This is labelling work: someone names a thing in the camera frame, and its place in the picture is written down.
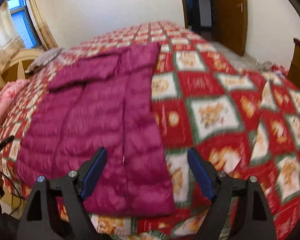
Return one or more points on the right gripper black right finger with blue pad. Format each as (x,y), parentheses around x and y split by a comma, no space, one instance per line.
(252,220)

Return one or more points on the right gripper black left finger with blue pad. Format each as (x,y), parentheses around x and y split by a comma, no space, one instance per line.
(55,209)

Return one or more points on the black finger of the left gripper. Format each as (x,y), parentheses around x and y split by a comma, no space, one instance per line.
(6,142)

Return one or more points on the magenta quilted down jacket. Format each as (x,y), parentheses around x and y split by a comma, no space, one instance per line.
(103,101)

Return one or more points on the clothes pile on floor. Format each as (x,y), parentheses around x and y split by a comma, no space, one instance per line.
(272,67)

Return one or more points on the pink floral folded blanket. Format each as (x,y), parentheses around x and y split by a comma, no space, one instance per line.
(8,96)

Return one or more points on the cream wooden headboard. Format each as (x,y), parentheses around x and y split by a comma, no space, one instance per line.
(15,70)

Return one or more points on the red patchwork bear bedspread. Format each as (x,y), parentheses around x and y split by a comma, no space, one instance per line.
(244,122)

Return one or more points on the striped grey pillow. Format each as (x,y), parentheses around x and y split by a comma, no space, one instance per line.
(43,59)

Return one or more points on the beige left curtain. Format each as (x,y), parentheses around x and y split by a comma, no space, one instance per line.
(10,41)

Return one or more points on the beige curtain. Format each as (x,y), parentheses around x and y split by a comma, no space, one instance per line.
(10,41)
(40,25)

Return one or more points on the beige right curtain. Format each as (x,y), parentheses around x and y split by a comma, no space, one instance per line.
(40,25)

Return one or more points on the blue framed window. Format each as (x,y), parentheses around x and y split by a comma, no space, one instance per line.
(23,23)

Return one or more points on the brown wooden door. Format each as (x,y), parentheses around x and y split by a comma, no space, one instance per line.
(229,24)

